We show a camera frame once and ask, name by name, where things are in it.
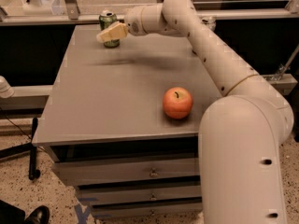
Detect white cylinder at left edge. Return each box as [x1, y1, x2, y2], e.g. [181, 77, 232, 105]
[0, 76, 14, 98]

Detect top grey drawer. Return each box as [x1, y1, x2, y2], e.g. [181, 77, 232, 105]
[52, 156, 199, 186]

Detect white 7up soda can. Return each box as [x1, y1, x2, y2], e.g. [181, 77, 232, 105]
[201, 17, 216, 31]

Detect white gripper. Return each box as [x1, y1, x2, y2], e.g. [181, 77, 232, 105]
[96, 6, 147, 43]

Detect red apple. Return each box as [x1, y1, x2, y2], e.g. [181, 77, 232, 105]
[163, 87, 193, 119]

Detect grey drawer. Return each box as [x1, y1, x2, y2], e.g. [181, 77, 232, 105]
[76, 184, 201, 205]
[52, 156, 199, 186]
[91, 199, 203, 219]

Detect metal railing frame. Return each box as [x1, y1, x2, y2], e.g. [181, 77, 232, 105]
[0, 0, 299, 27]

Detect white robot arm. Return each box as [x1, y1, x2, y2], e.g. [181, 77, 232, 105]
[97, 0, 294, 224]

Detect grey drawer cabinet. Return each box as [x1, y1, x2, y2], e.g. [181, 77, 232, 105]
[34, 25, 221, 210]

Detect middle grey drawer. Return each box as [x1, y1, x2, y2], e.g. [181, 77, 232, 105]
[76, 184, 201, 205]

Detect green soda can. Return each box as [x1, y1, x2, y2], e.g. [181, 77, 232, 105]
[99, 10, 120, 49]

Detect black shoe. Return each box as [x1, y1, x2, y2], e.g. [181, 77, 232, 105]
[23, 205, 50, 224]

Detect bottom grey drawer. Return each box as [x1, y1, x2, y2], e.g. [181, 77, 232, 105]
[91, 199, 203, 219]

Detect black tripod stand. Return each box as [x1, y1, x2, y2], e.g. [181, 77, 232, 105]
[0, 118, 40, 180]

